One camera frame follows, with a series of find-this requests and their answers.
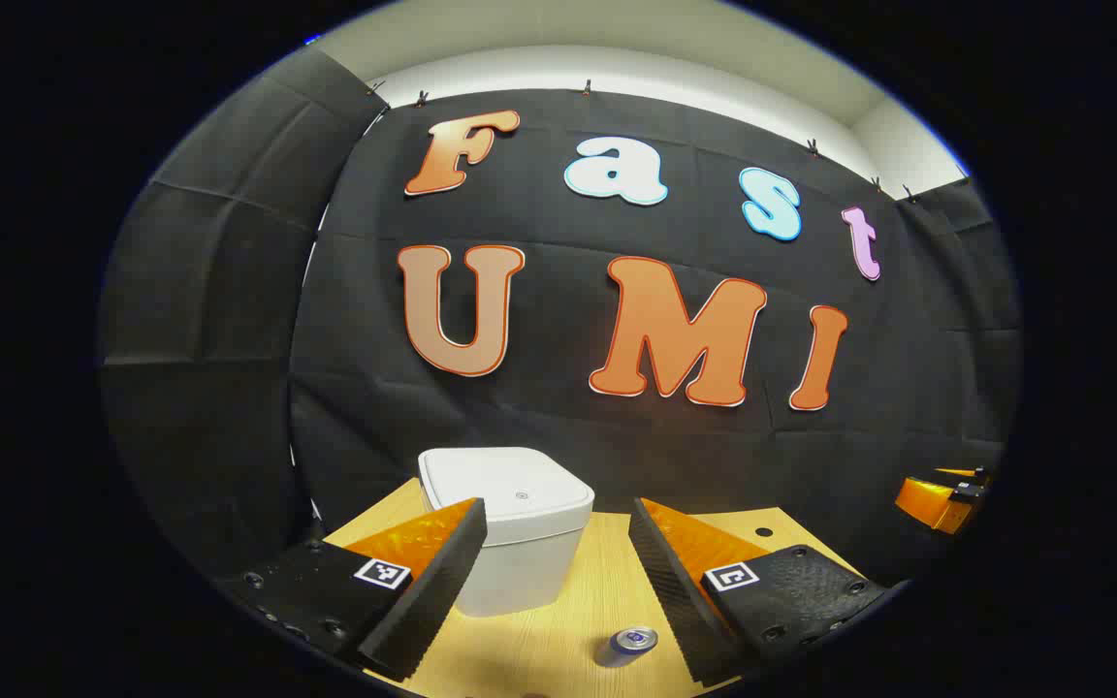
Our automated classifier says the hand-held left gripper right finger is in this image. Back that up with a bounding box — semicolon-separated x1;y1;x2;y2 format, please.
628;497;894;689

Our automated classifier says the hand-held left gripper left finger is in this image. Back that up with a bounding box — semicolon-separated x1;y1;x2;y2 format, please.
219;497;489;682

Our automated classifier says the white desktop garbage bin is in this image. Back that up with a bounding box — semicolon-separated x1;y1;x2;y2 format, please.
418;447;596;619

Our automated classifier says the wooden desktop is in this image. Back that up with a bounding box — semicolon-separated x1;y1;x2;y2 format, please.
323;477;865;698

